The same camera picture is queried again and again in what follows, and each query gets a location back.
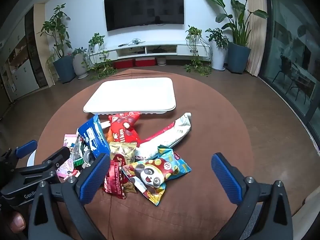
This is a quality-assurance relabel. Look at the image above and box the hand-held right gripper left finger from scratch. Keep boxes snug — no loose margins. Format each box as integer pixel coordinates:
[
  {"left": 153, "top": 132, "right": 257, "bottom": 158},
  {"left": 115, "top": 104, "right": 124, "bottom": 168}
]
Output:
[{"left": 28, "top": 153, "right": 111, "bottom": 240}]

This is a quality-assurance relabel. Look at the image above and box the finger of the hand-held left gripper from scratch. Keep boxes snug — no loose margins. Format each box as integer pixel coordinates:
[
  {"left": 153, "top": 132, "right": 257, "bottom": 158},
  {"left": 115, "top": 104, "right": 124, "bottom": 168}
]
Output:
[
  {"left": 15, "top": 146, "right": 72, "bottom": 184},
  {"left": 0, "top": 140, "right": 38, "bottom": 170}
]

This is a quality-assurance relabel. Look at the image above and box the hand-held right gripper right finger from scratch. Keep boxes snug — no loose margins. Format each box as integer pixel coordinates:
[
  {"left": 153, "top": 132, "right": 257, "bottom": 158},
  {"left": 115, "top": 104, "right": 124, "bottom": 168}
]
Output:
[{"left": 211, "top": 152, "right": 293, "bottom": 240}]

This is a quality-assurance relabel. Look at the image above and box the gold and red snack packet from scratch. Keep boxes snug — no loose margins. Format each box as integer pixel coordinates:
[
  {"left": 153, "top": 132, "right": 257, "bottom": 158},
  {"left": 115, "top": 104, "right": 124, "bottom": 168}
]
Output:
[{"left": 109, "top": 141, "right": 138, "bottom": 167}]

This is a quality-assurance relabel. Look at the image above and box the panda print snack packet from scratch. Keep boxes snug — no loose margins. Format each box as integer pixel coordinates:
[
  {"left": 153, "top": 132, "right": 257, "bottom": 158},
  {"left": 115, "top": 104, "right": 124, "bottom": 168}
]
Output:
[{"left": 127, "top": 146, "right": 192, "bottom": 206}]

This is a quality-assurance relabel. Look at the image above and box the white plastic tray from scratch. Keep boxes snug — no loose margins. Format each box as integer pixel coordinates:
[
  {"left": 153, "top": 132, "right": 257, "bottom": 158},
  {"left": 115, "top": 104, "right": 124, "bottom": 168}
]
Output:
[{"left": 83, "top": 77, "right": 177, "bottom": 115}]

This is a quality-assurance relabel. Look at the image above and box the person's left hand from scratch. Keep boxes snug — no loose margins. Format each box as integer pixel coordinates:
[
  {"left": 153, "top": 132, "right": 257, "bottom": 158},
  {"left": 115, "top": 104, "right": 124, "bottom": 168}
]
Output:
[{"left": 6, "top": 210, "right": 27, "bottom": 232}]

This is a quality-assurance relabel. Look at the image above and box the pink patterned snack packet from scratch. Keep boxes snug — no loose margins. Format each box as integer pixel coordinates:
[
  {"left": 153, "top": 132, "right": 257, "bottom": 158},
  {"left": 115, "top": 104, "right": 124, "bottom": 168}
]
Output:
[{"left": 56, "top": 133, "right": 80, "bottom": 179}]

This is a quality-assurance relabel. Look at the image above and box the dark red foil packet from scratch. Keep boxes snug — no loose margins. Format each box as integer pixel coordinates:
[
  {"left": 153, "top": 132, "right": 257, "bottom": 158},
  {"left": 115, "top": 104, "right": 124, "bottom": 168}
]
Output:
[{"left": 102, "top": 155, "right": 138, "bottom": 200}]

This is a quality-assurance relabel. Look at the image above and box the green and dark snack packet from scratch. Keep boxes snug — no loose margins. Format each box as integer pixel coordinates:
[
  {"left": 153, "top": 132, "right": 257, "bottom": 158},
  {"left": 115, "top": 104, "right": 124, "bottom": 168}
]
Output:
[{"left": 74, "top": 136, "right": 87, "bottom": 167}]

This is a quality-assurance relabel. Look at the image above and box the blue snack packet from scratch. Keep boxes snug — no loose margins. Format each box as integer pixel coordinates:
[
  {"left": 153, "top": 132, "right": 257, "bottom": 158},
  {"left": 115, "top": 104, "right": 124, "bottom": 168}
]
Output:
[{"left": 77, "top": 114, "right": 111, "bottom": 159}]

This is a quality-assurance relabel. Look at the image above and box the red chocolate ball packet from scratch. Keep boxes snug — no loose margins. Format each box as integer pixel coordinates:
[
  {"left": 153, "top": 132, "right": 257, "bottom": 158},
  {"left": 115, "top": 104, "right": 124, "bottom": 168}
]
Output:
[{"left": 108, "top": 111, "right": 142, "bottom": 144}]

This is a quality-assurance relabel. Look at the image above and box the brown tablecloth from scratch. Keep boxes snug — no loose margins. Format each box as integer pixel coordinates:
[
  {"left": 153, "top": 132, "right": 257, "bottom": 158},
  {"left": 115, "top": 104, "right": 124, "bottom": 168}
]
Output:
[{"left": 35, "top": 68, "right": 255, "bottom": 240}]

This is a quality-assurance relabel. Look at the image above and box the long white and red packet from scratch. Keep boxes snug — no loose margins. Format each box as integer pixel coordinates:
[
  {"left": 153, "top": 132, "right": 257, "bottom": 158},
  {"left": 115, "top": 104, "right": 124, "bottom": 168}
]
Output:
[{"left": 135, "top": 112, "right": 192, "bottom": 160}]

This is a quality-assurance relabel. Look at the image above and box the white and dark wardrobe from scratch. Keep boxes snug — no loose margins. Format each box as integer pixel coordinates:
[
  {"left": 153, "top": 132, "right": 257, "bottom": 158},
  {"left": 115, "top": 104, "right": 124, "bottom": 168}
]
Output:
[{"left": 0, "top": 5, "right": 48, "bottom": 103}]

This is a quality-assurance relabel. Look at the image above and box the tall plant in blue pot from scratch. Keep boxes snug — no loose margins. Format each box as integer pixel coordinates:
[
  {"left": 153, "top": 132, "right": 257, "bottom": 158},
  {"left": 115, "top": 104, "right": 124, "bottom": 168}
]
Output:
[{"left": 40, "top": 4, "right": 77, "bottom": 84}]

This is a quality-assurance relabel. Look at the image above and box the small plant in white pot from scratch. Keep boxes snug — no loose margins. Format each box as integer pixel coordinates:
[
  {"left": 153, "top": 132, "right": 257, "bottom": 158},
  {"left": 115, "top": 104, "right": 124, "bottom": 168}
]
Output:
[{"left": 72, "top": 47, "right": 89, "bottom": 79}]

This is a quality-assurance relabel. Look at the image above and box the trailing vine plant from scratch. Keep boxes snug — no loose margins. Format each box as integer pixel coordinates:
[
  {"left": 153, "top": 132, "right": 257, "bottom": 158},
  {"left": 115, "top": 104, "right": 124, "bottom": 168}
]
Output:
[
  {"left": 87, "top": 33, "right": 118, "bottom": 80},
  {"left": 184, "top": 26, "right": 213, "bottom": 75}
]

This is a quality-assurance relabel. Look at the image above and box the red storage box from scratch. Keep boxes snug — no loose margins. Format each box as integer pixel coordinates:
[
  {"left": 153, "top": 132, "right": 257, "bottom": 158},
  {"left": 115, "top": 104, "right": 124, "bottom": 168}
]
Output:
[
  {"left": 114, "top": 59, "right": 133, "bottom": 69},
  {"left": 135, "top": 57, "right": 157, "bottom": 67}
]

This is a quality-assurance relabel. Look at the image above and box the large-leaf plant in blue pot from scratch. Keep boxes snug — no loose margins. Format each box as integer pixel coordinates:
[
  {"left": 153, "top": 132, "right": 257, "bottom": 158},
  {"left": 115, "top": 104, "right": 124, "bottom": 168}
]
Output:
[{"left": 202, "top": 0, "right": 269, "bottom": 75}]

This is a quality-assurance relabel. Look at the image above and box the bushy plant in white pot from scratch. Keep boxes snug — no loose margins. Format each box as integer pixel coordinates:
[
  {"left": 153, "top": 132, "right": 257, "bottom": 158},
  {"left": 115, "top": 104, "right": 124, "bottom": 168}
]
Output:
[{"left": 205, "top": 27, "right": 229, "bottom": 71}]

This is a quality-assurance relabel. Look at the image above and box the white television cabinet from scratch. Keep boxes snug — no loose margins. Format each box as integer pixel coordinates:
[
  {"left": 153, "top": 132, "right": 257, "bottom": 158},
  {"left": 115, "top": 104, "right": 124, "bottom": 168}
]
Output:
[{"left": 91, "top": 41, "right": 212, "bottom": 62}]

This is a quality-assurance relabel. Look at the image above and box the glass sliding door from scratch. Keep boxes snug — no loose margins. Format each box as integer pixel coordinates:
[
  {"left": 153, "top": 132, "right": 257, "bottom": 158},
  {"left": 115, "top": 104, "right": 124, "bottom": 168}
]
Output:
[{"left": 259, "top": 0, "right": 320, "bottom": 140}]

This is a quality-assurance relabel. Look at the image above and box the beige curtain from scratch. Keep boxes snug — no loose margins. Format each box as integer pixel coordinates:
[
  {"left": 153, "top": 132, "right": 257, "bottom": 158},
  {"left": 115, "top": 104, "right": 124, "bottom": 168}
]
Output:
[{"left": 246, "top": 0, "right": 267, "bottom": 77}]

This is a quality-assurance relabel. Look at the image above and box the wall-mounted black television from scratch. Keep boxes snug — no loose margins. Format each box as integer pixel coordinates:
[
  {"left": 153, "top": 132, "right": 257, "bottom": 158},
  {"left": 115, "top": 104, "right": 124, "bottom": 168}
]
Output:
[{"left": 104, "top": 0, "right": 185, "bottom": 32}]

